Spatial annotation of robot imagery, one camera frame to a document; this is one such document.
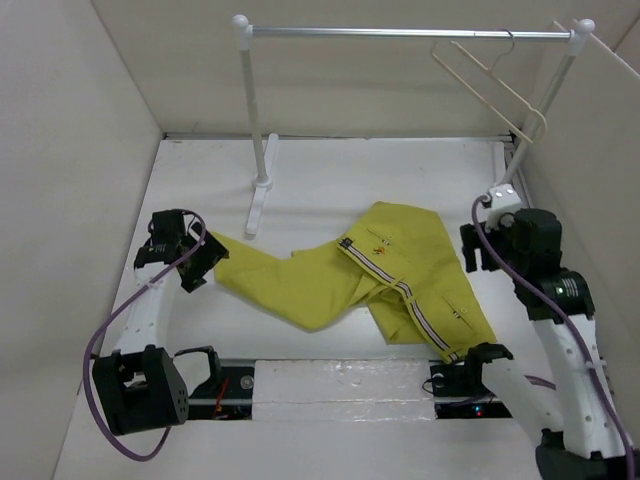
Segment yellow trousers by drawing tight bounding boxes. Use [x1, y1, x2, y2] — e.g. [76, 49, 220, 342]
[214, 202, 496, 363]

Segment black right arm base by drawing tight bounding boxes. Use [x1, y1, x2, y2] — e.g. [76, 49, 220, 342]
[422, 362, 512, 420]

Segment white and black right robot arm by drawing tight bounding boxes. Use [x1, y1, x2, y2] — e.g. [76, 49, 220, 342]
[460, 208, 639, 479]

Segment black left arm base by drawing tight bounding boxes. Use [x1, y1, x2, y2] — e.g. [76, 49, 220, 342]
[173, 347, 256, 421]

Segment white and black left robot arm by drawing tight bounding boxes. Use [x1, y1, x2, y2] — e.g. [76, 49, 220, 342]
[92, 209, 229, 436]

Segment beige trouser hanger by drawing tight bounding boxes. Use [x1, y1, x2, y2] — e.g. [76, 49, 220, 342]
[428, 29, 549, 145]

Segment white clothes rack with metal bar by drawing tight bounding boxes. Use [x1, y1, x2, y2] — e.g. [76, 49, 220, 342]
[232, 14, 596, 236]

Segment white foam block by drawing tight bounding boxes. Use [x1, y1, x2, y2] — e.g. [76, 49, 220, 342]
[252, 359, 435, 423]

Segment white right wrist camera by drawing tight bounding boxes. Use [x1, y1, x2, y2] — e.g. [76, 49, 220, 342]
[488, 184, 523, 215]

